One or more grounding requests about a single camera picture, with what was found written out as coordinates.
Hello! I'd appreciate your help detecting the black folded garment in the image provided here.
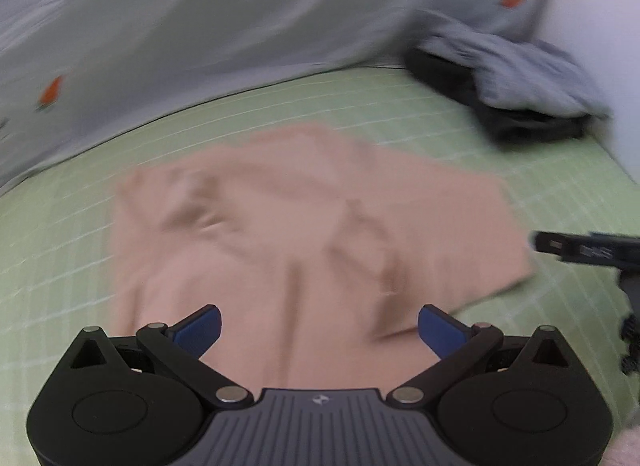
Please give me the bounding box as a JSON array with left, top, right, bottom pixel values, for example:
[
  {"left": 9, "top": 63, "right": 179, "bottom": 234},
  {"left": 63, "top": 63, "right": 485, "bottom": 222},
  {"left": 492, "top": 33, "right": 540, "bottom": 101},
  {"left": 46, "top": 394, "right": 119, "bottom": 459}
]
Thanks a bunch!
[{"left": 402, "top": 46, "right": 592, "bottom": 145}]

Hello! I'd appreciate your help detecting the beige long-sleeve shirt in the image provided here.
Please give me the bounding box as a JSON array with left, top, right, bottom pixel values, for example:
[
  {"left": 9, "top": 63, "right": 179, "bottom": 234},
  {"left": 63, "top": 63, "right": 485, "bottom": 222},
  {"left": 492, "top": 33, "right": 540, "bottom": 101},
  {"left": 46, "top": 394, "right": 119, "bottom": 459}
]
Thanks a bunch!
[{"left": 110, "top": 125, "right": 532, "bottom": 392}]

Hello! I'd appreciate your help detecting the grey carrot-print backdrop cloth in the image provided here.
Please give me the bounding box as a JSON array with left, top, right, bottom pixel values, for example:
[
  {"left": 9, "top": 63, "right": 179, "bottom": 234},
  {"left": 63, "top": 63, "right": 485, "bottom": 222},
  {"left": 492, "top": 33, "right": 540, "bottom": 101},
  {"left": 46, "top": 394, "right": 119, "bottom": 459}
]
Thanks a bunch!
[{"left": 1, "top": 0, "right": 547, "bottom": 189}]

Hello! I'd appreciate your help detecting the grey-blue folded garment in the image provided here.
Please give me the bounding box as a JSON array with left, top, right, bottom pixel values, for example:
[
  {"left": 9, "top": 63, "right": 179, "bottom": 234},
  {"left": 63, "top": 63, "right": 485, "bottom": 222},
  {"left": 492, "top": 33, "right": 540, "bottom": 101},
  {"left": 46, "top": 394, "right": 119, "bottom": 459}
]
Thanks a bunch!
[{"left": 418, "top": 10, "right": 611, "bottom": 119}]

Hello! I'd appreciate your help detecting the green grid mat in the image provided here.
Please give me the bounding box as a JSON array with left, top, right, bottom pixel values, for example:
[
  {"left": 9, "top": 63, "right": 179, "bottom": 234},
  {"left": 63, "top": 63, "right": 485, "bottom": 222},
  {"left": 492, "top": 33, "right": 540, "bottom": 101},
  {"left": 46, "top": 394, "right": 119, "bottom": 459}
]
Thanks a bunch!
[{"left": 1, "top": 68, "right": 639, "bottom": 465}]

